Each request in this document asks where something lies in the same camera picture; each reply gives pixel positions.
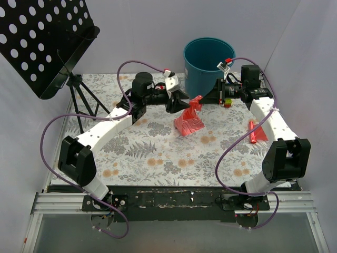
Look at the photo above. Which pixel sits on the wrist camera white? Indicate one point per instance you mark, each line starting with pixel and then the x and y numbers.
pixel 225 67
pixel 172 82

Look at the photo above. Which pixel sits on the floral patterned table mat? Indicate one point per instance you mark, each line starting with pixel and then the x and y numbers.
pixel 153 153

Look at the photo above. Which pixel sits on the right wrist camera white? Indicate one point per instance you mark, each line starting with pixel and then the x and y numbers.
pixel 225 67

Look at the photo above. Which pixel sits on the red plastic trash bag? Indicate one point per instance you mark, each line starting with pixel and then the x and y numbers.
pixel 189 121

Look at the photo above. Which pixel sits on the teal plastic trash bin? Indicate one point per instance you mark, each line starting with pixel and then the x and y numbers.
pixel 201 56

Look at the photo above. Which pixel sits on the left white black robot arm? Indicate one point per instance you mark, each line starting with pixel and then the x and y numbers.
pixel 77 155

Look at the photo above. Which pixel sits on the aluminium frame rail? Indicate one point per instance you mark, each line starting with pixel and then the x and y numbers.
pixel 174 219

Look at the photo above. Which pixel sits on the colourful toy block car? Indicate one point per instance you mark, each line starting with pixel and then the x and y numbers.
pixel 227 103

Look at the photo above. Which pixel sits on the black perforated music stand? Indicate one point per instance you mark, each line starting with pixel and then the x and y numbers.
pixel 43 41

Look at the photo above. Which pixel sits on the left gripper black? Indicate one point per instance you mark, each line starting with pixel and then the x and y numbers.
pixel 171 100

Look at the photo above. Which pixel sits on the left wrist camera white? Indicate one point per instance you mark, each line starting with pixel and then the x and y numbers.
pixel 172 82

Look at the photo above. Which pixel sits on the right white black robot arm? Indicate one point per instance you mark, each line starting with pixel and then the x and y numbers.
pixel 288 155

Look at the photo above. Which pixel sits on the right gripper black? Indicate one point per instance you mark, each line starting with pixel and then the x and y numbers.
pixel 221 91

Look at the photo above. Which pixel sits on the small rolled red bag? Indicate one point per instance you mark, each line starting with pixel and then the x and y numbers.
pixel 257 135

